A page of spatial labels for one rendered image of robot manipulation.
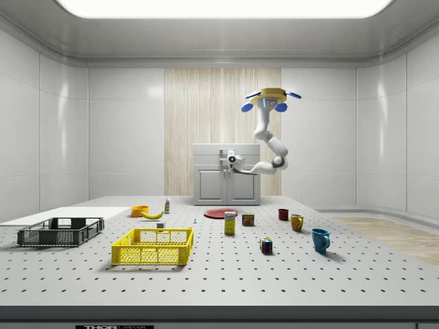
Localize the yellow white box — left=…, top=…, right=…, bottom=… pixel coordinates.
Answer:
left=224, top=210, right=239, bottom=236

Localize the yellow bowl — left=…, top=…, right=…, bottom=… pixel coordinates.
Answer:
left=130, top=204, right=150, bottom=219

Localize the white board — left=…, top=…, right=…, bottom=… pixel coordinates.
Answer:
left=0, top=206, right=133, bottom=228

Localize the dark grey basket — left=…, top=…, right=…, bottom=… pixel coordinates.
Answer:
left=16, top=216, right=106, bottom=249

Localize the red plate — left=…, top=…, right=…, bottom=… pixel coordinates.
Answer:
left=203, top=207, right=239, bottom=221

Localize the blue mug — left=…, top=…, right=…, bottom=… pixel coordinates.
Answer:
left=311, top=228, right=331, bottom=255

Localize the yellow basket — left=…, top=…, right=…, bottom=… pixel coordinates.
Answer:
left=110, top=227, right=195, bottom=267

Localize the yellow mug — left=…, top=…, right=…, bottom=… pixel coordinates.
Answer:
left=289, top=212, right=305, bottom=233

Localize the white cabinet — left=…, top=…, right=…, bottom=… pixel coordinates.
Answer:
left=193, top=143, right=263, bottom=207

